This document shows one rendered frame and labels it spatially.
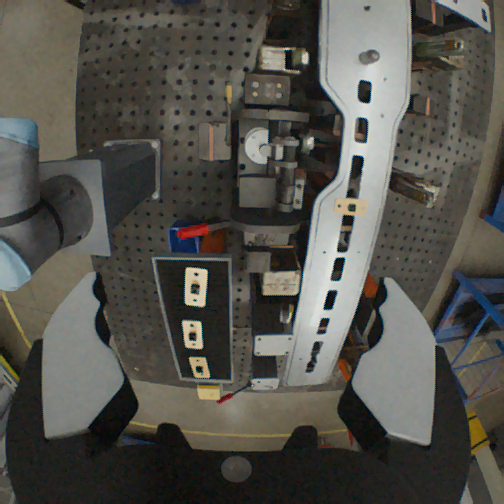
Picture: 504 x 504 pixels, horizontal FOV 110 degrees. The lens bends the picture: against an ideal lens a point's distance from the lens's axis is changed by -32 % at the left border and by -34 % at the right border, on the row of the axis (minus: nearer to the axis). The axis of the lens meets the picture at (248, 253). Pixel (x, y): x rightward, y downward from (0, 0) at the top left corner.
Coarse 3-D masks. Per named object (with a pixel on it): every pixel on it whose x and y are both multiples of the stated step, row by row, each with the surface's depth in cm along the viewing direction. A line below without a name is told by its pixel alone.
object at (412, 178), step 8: (360, 160) 78; (352, 168) 81; (360, 168) 78; (392, 168) 66; (392, 176) 58; (400, 176) 55; (408, 176) 54; (416, 176) 57; (392, 184) 59; (416, 184) 49; (424, 184) 49; (432, 184) 50; (408, 200) 52
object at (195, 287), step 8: (192, 272) 45; (200, 272) 45; (192, 280) 46; (200, 280) 46; (192, 288) 46; (200, 288) 47; (192, 296) 48; (200, 296) 48; (192, 304) 49; (200, 304) 49
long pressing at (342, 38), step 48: (336, 0) 34; (384, 0) 32; (336, 48) 40; (384, 48) 39; (336, 96) 45; (384, 96) 44; (384, 144) 49; (336, 192) 55; (384, 192) 55; (336, 240) 61; (336, 288) 68; (336, 336) 77; (288, 384) 90
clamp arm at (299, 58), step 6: (294, 48) 33; (300, 48) 33; (294, 54) 33; (300, 54) 33; (306, 54) 34; (288, 60) 41; (294, 60) 33; (300, 60) 33; (306, 60) 34; (288, 66) 42; (294, 66) 35; (300, 66) 34; (306, 66) 36
